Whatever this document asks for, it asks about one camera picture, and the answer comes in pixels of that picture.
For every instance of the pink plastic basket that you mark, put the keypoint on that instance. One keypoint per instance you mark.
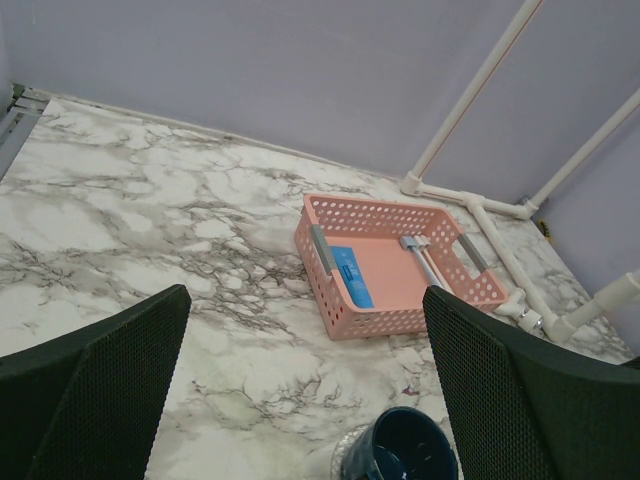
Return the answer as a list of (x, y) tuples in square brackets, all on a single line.
[(394, 277)]

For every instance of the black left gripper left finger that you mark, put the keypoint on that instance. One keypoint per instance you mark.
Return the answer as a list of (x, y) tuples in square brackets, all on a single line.
[(87, 404)]

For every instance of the blue toothpaste tube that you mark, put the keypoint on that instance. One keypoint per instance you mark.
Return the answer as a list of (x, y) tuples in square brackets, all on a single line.
[(352, 276)]

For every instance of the white pvc pipe frame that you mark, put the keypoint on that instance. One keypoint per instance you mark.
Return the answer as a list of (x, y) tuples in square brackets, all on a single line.
[(573, 66)]

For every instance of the dark blue mug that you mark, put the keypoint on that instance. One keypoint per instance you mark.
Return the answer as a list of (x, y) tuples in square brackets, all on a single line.
[(402, 443)]

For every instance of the grey toothbrush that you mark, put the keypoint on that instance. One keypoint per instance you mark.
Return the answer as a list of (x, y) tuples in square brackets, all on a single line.
[(408, 244)]

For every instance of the white toothbrush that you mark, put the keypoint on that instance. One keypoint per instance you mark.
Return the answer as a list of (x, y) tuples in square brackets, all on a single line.
[(437, 278)]

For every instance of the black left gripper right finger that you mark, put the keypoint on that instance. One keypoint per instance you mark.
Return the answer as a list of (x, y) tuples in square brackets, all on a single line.
[(523, 408)]

